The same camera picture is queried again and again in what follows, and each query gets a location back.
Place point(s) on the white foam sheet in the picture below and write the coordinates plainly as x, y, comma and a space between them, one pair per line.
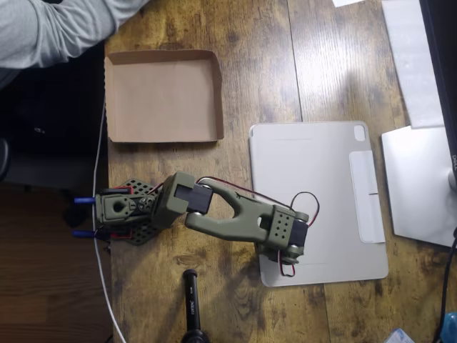
410, 64

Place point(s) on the silver monitor stand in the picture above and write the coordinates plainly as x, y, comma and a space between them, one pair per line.
414, 186

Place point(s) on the grey-sleeved person arm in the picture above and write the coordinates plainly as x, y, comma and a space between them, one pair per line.
46, 32

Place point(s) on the white paper sheet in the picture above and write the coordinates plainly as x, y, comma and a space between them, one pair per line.
344, 2

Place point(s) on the blue round object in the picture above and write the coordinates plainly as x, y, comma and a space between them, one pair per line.
451, 327

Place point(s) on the light blue box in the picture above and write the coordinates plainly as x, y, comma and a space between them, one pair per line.
400, 337

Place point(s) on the black monitor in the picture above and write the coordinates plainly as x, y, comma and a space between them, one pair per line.
439, 71

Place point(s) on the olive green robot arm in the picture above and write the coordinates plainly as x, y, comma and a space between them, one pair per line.
228, 228

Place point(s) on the beige tablet case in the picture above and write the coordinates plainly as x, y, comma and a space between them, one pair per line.
321, 171

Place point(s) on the perforated robot base plate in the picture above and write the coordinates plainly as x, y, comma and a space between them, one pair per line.
143, 234

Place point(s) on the brown cardboard tray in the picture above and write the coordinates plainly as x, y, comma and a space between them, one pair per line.
160, 100

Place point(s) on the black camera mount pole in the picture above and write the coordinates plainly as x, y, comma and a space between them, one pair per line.
193, 303

